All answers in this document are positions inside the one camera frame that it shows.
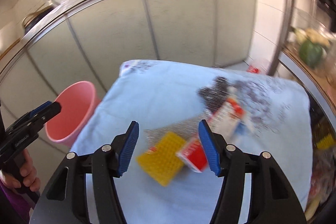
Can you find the yellow foam fruit net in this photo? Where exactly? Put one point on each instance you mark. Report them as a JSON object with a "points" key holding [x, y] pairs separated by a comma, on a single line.
{"points": [[160, 162]]}

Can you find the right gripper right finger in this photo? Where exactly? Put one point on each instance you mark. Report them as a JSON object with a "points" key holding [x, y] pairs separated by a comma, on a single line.
{"points": [[210, 147]]}

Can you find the silver mesh scouring cloth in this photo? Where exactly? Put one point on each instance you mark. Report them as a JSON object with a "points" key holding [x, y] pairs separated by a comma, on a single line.
{"points": [[185, 129]]}

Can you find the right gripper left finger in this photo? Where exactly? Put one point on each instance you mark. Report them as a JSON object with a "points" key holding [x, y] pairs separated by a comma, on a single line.
{"points": [[125, 147]]}

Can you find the person left hand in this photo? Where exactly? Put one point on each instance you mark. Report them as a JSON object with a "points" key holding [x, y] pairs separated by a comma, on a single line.
{"points": [[27, 171]]}

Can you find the light blue floral cloth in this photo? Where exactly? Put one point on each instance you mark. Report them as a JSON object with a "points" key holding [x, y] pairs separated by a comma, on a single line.
{"points": [[159, 94]]}

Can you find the red white plastic bag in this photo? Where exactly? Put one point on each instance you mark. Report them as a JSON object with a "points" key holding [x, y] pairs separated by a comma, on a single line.
{"points": [[259, 66]]}

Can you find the green pepper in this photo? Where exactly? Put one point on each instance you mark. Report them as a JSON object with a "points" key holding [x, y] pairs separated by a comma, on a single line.
{"points": [[310, 53]]}

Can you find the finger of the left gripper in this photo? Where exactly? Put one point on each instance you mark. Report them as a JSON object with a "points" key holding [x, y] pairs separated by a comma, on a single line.
{"points": [[40, 108]]}

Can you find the grey kitchen cabinet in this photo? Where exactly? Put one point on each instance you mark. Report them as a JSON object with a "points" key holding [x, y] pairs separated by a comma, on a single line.
{"points": [[90, 39]]}

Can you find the pink plastic trash bucket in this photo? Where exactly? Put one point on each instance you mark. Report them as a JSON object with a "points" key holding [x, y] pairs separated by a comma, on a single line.
{"points": [[78, 102]]}

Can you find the metal storage shelf rack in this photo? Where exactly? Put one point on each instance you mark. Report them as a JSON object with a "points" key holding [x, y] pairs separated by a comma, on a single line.
{"points": [[314, 20]]}

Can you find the red white toothpaste box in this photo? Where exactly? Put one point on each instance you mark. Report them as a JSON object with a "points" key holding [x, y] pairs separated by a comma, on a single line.
{"points": [[227, 118]]}

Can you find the small red white box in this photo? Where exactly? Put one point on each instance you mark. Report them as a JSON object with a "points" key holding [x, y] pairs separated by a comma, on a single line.
{"points": [[193, 155]]}

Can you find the steel wool scrubber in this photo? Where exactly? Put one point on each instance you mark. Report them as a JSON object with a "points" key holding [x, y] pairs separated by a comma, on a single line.
{"points": [[215, 95]]}

